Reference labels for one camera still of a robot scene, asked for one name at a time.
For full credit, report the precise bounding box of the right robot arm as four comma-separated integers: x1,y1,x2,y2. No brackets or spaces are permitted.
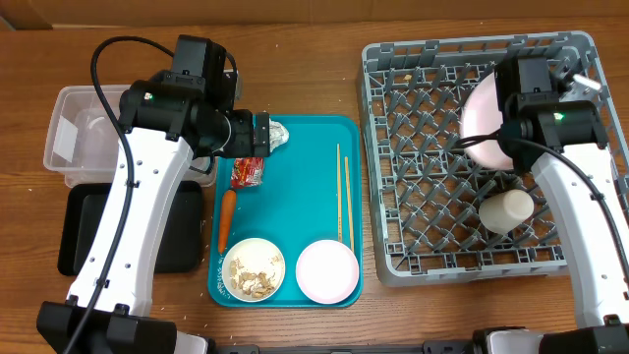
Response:
457,56,628,353

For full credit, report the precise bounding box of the grey dish rack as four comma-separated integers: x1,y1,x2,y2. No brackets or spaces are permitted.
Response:
359,31,604,287

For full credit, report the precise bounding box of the wooden chopstick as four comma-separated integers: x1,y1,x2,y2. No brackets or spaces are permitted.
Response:
344,156,355,253
336,144,343,243

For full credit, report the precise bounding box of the red snack wrapper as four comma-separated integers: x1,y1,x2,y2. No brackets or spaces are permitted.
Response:
230,157,264,189

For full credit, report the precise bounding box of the black plastic tray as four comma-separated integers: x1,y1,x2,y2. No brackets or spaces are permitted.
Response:
57,181,203,276

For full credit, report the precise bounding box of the white bowl with peanuts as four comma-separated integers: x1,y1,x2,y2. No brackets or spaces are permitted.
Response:
220,238,286,303

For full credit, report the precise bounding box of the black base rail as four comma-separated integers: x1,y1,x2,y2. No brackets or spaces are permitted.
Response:
212,340,488,354

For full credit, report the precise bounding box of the teal plastic tray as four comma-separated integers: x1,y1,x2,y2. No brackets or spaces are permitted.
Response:
228,115,363,308

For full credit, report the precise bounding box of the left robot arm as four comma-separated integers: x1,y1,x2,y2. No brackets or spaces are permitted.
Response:
36,35,270,353

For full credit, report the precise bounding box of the large white plate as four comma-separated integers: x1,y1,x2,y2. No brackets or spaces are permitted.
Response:
460,73,513,170

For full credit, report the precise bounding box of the clear plastic bin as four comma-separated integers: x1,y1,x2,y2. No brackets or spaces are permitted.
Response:
42,85,221,189

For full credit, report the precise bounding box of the orange carrot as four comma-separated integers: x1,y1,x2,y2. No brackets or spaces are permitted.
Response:
217,189,238,255

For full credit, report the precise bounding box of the white cup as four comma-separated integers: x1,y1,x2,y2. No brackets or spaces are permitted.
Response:
479,190,535,234

